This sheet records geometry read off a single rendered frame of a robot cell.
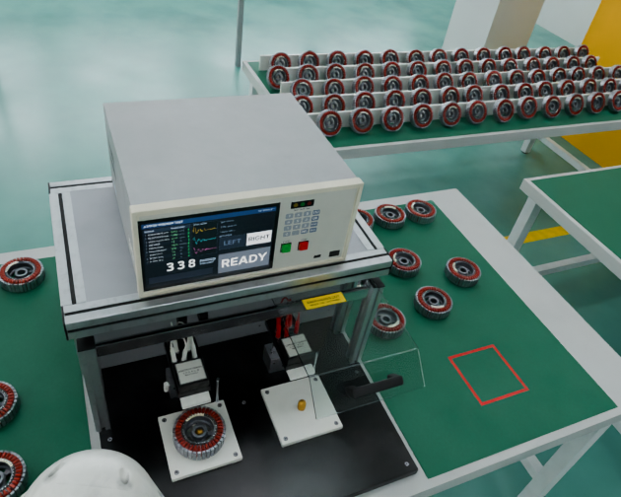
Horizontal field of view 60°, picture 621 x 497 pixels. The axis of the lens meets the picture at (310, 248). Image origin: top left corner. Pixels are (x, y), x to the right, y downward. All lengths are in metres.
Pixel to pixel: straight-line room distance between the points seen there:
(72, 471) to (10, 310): 1.09
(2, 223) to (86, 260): 1.99
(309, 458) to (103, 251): 0.63
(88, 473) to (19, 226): 2.60
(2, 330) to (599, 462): 2.20
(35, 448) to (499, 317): 1.27
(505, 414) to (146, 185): 1.04
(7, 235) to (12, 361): 1.61
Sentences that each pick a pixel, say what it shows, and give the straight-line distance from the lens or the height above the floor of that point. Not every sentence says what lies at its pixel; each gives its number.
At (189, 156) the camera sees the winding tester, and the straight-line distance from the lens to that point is 1.08.
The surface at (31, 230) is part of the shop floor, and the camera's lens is 3.06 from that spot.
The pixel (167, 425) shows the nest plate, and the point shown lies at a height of 0.78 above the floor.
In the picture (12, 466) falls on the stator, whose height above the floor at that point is 0.79.
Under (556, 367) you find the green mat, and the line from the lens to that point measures 1.70.
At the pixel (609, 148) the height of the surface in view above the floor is 0.15.
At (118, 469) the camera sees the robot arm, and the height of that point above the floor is 1.40.
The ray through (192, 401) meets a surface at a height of 0.88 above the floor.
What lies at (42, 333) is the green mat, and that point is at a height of 0.75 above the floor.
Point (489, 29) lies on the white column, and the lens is 4.77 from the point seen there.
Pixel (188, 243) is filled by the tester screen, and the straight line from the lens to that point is 1.00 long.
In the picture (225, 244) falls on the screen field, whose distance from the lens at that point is 1.03.
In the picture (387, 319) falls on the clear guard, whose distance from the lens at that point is 1.16.
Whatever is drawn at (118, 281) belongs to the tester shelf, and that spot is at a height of 1.11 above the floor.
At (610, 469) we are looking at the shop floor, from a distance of 2.61.
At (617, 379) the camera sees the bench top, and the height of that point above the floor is 0.75.
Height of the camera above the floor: 1.89
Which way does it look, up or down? 41 degrees down
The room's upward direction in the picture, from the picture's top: 11 degrees clockwise
